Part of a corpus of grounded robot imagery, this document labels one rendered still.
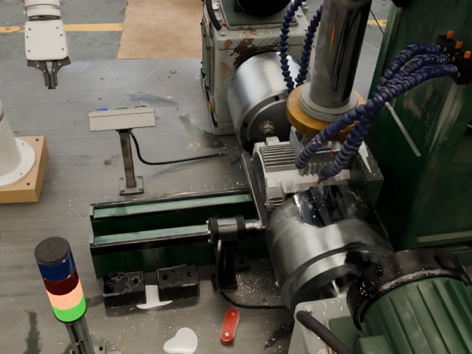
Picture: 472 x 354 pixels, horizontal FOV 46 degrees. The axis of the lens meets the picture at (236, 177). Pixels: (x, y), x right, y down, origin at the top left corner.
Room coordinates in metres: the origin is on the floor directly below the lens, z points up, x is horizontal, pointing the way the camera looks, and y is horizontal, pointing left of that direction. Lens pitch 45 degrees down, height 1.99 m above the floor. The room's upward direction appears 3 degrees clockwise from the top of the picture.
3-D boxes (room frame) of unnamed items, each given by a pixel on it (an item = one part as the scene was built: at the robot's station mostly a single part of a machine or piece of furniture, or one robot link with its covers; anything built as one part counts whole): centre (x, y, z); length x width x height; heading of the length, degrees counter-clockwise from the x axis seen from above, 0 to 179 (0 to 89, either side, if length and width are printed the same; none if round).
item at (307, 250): (0.71, -0.22, 1.04); 0.41 x 0.25 x 0.25; 13
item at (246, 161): (0.94, -0.05, 1.01); 0.26 x 0.04 x 0.03; 13
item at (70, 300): (0.58, 0.31, 1.10); 0.06 x 0.06 x 0.04
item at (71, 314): (0.58, 0.31, 1.05); 0.06 x 0.06 x 0.04
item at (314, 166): (1.00, -0.19, 1.11); 0.12 x 0.11 x 0.07; 103
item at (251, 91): (1.29, -0.09, 1.04); 0.37 x 0.25 x 0.25; 13
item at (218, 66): (1.57, -0.03, 0.99); 0.35 x 0.31 x 0.37; 13
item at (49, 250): (0.58, 0.31, 1.01); 0.08 x 0.08 x 0.42; 13
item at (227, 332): (0.69, 0.00, 0.81); 0.09 x 0.03 x 0.02; 168
